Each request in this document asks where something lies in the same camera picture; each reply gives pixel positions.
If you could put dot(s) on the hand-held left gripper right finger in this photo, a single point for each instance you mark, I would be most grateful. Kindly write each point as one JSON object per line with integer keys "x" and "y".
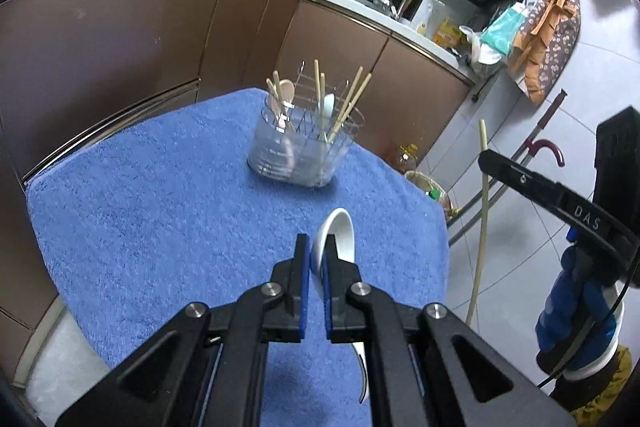
{"x": 327, "y": 307}

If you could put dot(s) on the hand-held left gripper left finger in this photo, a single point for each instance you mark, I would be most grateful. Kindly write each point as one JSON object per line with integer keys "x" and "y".
{"x": 301, "y": 302}

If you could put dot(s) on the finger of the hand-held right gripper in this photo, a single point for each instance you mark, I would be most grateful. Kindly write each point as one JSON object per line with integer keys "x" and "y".
{"x": 545, "y": 192}

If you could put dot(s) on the wooden chopstick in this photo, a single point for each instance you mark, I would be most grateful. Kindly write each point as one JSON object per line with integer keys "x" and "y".
{"x": 271, "y": 94}
{"x": 323, "y": 87}
{"x": 317, "y": 82}
{"x": 350, "y": 97}
{"x": 482, "y": 207}
{"x": 357, "y": 99}
{"x": 278, "y": 92}

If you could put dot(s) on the white ceramic spoon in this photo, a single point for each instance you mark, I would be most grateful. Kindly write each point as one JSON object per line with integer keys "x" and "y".
{"x": 328, "y": 107}
{"x": 342, "y": 232}

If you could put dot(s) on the clear utensil holder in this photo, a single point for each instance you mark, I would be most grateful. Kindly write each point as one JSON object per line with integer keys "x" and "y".
{"x": 300, "y": 157}

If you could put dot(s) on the pale pink spoon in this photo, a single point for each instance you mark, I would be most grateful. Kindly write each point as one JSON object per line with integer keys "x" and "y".
{"x": 286, "y": 93}

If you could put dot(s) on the person's right hand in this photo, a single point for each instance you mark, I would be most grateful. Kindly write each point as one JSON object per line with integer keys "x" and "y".
{"x": 570, "y": 312}

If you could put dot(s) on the cooking oil bottle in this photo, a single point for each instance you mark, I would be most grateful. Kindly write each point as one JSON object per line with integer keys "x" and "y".
{"x": 407, "y": 159}

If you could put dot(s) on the patterned apron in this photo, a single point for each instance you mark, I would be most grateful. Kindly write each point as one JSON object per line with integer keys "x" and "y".
{"x": 550, "y": 42}

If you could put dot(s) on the white plastic bag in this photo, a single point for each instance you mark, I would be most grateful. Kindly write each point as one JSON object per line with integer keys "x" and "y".
{"x": 482, "y": 54}

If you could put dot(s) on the blue towel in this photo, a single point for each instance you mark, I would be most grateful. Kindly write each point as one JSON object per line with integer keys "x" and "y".
{"x": 175, "y": 207}

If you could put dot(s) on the teal plastic bag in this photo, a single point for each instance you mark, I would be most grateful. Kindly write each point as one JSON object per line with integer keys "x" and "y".
{"x": 505, "y": 29}

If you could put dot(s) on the yellow packet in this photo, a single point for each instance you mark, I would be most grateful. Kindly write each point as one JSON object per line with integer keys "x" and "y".
{"x": 446, "y": 34}

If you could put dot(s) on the kitchen counter with brown cabinets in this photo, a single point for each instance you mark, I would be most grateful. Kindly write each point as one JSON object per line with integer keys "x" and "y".
{"x": 125, "y": 32}

